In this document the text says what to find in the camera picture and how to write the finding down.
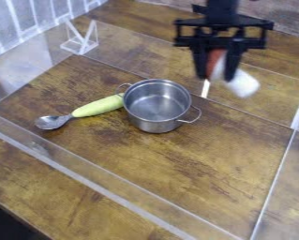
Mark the silver metal pot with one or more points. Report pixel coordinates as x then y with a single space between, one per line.
158 105

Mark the black baseboard strip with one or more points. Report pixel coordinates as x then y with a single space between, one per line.
226 16

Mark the spoon with yellow-green handle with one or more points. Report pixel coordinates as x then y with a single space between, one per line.
101 106

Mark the clear acrylic stand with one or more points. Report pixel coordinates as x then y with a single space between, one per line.
81 44

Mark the clear acrylic enclosure panel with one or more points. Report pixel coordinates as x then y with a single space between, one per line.
146 204

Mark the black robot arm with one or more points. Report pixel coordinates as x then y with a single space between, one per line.
221 30

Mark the red and white plush mushroom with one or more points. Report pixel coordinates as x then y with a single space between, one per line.
244 85

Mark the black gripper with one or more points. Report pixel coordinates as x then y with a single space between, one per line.
201 36

